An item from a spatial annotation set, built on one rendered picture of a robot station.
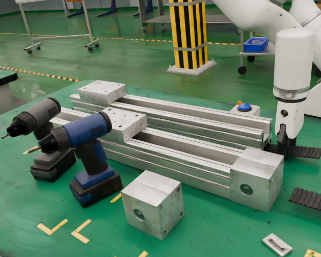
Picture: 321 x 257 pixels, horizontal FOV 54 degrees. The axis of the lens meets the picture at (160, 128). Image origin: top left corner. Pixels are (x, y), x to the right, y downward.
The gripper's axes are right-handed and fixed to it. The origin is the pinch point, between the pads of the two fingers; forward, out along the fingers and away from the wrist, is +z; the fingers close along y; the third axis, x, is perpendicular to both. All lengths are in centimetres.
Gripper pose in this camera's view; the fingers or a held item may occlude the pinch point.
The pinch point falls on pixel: (286, 147)
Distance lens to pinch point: 94.3
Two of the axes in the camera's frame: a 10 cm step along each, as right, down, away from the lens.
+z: 1.2, 8.8, 4.6
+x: -8.0, -1.9, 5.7
